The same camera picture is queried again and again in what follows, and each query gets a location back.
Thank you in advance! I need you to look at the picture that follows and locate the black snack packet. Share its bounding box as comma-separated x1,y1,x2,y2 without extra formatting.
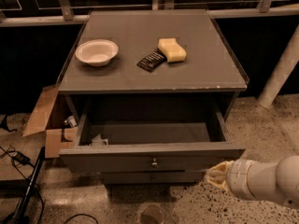
137,49,166,72

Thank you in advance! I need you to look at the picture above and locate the black floor stand bar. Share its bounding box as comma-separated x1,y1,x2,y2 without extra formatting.
13,147,45,224

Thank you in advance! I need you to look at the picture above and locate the white crumpled item in drawer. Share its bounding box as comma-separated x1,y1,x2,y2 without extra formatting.
91,134,108,146

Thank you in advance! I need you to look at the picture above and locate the yellow sponge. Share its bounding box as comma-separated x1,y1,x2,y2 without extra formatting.
158,38,187,63

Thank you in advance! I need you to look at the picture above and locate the small bottle in box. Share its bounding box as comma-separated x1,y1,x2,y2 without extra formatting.
64,116,77,128

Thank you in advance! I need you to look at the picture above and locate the grey top drawer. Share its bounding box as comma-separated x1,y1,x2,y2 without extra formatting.
59,109,245,174

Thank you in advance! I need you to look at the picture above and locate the grey drawer cabinet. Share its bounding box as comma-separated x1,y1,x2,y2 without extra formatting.
59,10,248,184

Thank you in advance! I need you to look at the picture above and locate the white diagonal pole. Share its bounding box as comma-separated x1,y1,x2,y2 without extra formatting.
258,25,299,108

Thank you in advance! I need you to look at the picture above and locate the round floor drain cover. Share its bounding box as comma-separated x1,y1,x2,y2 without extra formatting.
140,205,164,224

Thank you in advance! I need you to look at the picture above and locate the black power adapter with cable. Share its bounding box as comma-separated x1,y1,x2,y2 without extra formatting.
0,147,34,167

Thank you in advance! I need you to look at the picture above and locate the white paper bowl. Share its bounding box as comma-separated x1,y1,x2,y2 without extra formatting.
75,39,119,67

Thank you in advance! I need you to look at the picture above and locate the brown cardboard box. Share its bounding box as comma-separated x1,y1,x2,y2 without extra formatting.
23,85,78,158

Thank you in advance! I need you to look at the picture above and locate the metal railing frame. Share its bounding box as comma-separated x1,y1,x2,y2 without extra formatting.
0,0,299,26

